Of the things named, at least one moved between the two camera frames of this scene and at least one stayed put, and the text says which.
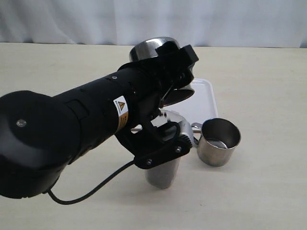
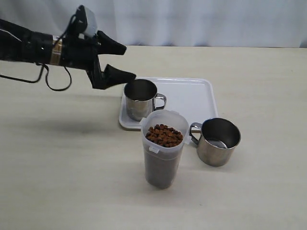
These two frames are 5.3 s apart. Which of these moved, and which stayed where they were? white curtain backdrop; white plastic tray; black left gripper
Moved: black left gripper
Stayed: white curtain backdrop; white plastic tray
